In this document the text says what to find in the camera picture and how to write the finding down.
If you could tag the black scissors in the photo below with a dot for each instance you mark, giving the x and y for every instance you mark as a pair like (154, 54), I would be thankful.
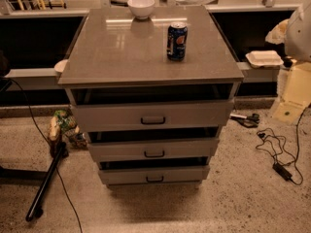
(246, 121)

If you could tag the grey middle drawer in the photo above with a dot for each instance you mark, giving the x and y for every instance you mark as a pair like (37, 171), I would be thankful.
(144, 150)

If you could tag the black metal stand leg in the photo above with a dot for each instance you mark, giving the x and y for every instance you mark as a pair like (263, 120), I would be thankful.
(35, 209)

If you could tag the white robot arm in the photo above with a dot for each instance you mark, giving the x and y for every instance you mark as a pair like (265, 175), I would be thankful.
(294, 33)

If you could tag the grey top drawer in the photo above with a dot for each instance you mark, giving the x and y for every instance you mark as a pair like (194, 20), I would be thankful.
(121, 117)

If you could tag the grey bottom drawer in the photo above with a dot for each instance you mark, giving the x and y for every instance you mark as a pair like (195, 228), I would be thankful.
(155, 175)

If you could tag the black power adapter with cable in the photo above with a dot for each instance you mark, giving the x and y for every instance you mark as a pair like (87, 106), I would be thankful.
(275, 146)

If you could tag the grey drawer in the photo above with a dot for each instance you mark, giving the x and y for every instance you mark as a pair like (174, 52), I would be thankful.
(155, 175)
(121, 117)
(144, 150)

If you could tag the white ceramic bowl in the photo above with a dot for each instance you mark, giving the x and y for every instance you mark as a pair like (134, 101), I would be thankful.
(141, 9)

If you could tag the grey drawer cabinet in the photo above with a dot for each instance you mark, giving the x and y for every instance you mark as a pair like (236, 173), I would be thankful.
(118, 59)

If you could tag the green snack bag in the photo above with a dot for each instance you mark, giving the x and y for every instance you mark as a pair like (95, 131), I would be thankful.
(64, 124)

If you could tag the blue soda can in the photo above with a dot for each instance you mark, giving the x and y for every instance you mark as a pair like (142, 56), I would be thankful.
(176, 40)

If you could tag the white foam takeout box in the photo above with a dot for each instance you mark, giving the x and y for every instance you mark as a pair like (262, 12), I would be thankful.
(264, 58)

